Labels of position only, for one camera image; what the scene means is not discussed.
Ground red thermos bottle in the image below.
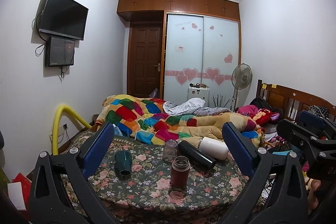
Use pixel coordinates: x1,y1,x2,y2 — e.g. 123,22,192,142
170,156,190,188

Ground clear glass cup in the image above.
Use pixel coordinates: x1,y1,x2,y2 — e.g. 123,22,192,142
162,139,178,164

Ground brown wooden headboard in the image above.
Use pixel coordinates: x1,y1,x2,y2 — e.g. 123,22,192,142
256,80,335,122

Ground white thermos bottle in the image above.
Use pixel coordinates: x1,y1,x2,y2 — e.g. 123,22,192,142
198,137,229,160

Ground red plush toy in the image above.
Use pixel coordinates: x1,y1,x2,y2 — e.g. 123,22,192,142
252,109,280,126

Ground dark green mug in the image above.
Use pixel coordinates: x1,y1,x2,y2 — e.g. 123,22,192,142
114,150,132,180

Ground black bag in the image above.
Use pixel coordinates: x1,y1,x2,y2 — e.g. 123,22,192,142
250,96,272,110

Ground red paper bag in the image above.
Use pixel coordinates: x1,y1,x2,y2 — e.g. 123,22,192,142
12,173,31,221

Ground black thermos bottle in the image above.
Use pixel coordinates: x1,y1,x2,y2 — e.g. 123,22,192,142
178,140,216,173

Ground pink clothing pile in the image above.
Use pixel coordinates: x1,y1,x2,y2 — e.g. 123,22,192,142
236,105,259,118

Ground yellow padded pipe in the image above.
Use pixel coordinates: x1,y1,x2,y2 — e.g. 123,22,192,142
51,104,92,155

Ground floral tablecloth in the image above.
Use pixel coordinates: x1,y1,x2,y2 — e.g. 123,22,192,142
61,129,266,224

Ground dark dried plant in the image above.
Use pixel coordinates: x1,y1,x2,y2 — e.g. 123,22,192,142
212,94,231,108

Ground standing electric fan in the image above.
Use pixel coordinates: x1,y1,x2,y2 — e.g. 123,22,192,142
231,63,253,110

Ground grey white bedsheet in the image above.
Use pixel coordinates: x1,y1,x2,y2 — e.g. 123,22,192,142
163,98,232,117

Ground colorful patchwork blanket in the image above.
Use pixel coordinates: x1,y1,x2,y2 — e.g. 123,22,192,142
95,94,264,147

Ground white small cabinet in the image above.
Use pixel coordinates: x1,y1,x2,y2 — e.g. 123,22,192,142
187,83,210,107

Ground frosted sliding wardrobe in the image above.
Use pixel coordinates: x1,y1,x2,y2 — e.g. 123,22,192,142
163,14,240,108

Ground brown wooden door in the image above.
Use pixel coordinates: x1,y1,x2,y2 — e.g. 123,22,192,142
127,22,162,98

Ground brown overhead cabinets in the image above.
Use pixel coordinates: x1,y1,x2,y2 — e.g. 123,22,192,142
117,0,240,22

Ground small wall monitor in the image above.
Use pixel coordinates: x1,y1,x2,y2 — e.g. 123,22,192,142
45,36,75,67

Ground large wall television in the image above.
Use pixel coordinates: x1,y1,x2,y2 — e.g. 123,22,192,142
38,0,89,40

